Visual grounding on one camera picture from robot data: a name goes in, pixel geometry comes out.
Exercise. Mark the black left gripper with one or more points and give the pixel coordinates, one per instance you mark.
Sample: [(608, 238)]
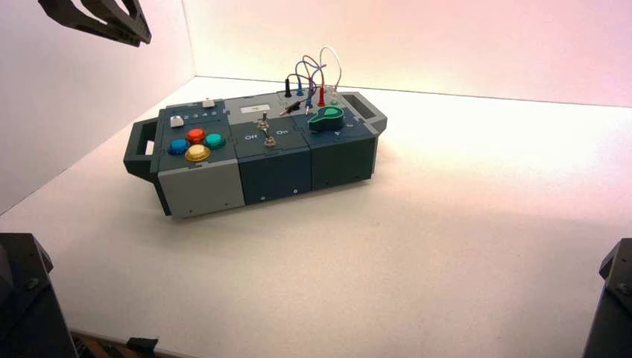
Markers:
[(108, 22)]

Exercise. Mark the black and red test probe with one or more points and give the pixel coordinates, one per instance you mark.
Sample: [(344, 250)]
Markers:
[(292, 107)]

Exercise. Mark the small white rocker switch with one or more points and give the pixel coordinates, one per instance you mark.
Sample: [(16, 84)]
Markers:
[(208, 103)]

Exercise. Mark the black banana plug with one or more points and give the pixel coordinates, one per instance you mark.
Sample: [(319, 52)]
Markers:
[(288, 89)]

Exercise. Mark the blue round push button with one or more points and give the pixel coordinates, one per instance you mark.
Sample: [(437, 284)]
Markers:
[(178, 146)]

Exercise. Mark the teal round push button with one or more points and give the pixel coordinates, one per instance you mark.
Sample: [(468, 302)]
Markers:
[(215, 141)]

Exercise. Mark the grey and blue task box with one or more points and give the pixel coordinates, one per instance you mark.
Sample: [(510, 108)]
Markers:
[(276, 168)]

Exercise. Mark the green rotary knob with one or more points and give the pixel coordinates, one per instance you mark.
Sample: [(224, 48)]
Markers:
[(326, 118)]

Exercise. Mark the black table clamp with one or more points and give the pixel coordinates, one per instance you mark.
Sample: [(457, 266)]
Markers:
[(142, 344)]

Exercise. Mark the red banana plug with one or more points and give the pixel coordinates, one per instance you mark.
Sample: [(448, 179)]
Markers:
[(321, 97)]

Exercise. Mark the tall metal toggle switch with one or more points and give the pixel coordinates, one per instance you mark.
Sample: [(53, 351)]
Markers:
[(264, 121)]

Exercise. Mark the yellow round push button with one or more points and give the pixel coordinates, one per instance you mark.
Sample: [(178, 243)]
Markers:
[(197, 152)]

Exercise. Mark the white display label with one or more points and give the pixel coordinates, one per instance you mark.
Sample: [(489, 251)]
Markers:
[(255, 108)]

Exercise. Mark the red round push button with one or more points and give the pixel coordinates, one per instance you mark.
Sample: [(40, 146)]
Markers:
[(195, 135)]

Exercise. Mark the clear banana plug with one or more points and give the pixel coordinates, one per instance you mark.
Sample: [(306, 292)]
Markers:
[(335, 95)]

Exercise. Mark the white slider key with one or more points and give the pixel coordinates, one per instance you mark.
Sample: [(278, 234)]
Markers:
[(177, 121)]

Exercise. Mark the short metal toggle switch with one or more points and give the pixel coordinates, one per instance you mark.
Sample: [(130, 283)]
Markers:
[(270, 140)]

